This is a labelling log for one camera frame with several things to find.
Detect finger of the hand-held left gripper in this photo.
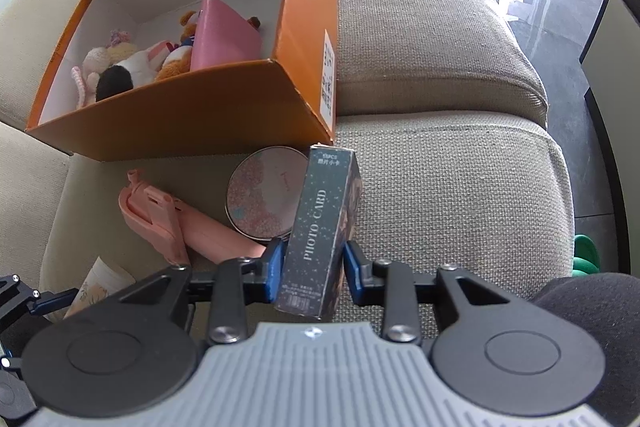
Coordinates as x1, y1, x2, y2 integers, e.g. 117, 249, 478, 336
0, 275, 81, 333

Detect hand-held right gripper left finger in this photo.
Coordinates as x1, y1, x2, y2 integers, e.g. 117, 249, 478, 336
107, 239, 287, 345

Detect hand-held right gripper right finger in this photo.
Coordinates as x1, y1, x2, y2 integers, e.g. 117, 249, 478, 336
342, 241, 531, 345

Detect white hand cream tube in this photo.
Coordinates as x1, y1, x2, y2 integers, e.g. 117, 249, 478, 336
64, 256, 137, 320

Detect dark photo card box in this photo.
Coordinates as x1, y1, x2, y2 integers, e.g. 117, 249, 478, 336
272, 145, 363, 322

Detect pink selfie stick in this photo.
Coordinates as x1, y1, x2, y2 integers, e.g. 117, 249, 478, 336
119, 169, 267, 266

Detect orange cardboard box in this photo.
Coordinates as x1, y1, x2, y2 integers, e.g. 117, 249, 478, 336
25, 0, 341, 162

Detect pink embossed wallet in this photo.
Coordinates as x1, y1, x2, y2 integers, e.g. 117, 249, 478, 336
190, 0, 262, 72

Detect cream crocheted doll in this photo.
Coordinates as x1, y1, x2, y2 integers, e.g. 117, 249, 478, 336
71, 29, 138, 110

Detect white pink-striped plush toy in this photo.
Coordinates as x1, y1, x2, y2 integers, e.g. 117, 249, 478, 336
95, 44, 193, 102

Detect round pink cosmetic compact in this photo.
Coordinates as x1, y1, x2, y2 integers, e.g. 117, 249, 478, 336
226, 148, 311, 242

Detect beige fabric sofa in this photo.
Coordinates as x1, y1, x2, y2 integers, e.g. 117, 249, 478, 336
0, 0, 576, 323

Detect green slippers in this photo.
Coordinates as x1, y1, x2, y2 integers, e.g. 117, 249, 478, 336
572, 234, 603, 278

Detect person's leg in dark trousers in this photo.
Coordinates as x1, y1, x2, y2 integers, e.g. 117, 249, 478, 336
530, 272, 640, 427

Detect white side table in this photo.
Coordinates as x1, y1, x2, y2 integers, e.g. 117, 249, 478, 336
580, 0, 640, 208

